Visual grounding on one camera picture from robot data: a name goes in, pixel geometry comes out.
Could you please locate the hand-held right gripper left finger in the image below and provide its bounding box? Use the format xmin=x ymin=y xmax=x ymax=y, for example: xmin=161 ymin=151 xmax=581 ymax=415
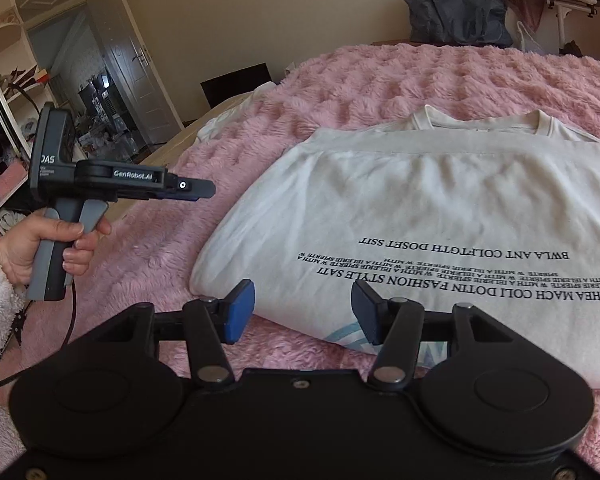
xmin=115 ymin=280 xmax=256 ymax=388

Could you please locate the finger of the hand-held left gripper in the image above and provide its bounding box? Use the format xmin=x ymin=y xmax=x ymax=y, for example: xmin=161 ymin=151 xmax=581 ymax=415
xmin=166 ymin=172 xmax=217 ymax=202

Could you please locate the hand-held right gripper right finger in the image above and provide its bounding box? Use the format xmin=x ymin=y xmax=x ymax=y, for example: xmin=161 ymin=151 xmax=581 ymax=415
xmin=351 ymin=280 xmax=518 ymax=388

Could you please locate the white long-sleeve sweatshirt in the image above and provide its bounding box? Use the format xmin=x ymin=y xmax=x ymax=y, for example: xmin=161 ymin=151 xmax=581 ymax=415
xmin=190 ymin=105 xmax=600 ymax=388

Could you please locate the person's left hand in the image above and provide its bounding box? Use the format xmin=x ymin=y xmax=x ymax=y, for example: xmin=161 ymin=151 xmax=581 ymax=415
xmin=0 ymin=210 xmax=112 ymax=286

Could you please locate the beige mattress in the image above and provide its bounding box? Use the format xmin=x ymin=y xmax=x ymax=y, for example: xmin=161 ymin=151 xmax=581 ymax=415
xmin=160 ymin=92 xmax=241 ymax=171

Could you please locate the white shelf unit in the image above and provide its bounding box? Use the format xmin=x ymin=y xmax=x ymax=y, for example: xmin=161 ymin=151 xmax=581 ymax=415
xmin=0 ymin=2 xmax=88 ymax=176

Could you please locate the white t-shirt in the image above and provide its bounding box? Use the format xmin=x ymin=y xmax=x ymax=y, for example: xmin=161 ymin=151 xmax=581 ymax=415
xmin=196 ymin=81 xmax=276 ymax=141

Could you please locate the black flat board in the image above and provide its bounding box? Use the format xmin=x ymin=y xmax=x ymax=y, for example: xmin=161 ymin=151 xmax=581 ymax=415
xmin=201 ymin=63 xmax=273 ymax=108

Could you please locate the white door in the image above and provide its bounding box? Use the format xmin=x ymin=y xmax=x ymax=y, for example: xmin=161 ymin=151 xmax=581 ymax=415
xmin=109 ymin=0 xmax=185 ymax=148

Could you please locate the pink fluffy blanket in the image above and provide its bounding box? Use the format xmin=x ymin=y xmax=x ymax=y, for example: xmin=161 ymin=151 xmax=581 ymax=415
xmin=0 ymin=42 xmax=600 ymax=466

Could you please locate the wooden bench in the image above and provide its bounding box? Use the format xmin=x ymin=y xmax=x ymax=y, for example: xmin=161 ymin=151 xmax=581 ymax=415
xmin=370 ymin=39 xmax=431 ymax=49

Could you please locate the dark blue bag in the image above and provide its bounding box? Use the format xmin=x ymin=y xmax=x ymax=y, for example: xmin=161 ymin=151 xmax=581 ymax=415
xmin=402 ymin=0 xmax=513 ymax=48

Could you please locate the white plastic bag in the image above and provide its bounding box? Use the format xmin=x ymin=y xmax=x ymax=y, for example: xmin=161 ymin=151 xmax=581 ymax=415
xmin=517 ymin=20 xmax=547 ymax=54

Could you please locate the white folding table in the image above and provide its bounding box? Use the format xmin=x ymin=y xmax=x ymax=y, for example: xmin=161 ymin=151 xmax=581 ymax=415
xmin=522 ymin=0 xmax=600 ymax=68

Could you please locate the black cable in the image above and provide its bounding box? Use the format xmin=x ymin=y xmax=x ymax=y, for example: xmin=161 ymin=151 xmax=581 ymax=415
xmin=0 ymin=280 xmax=78 ymax=393

